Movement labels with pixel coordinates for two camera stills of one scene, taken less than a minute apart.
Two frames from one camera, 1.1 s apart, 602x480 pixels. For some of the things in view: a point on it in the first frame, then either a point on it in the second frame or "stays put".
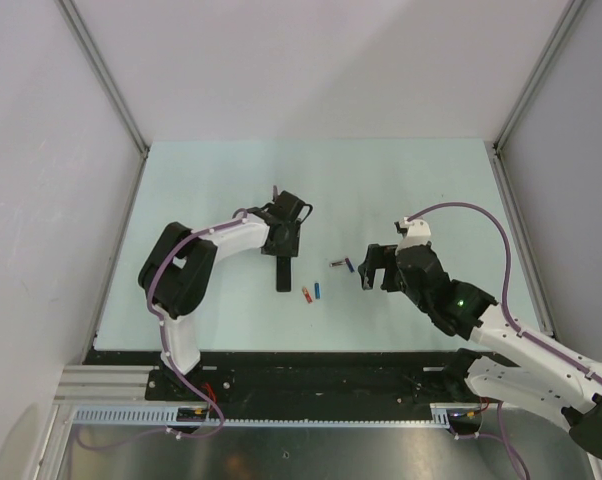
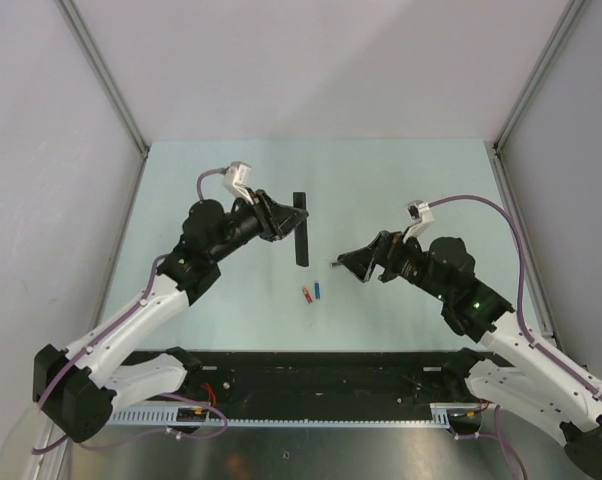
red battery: [308, 296] stays put
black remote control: [283, 274] -> [301, 233]
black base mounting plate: [303, 377] stays put
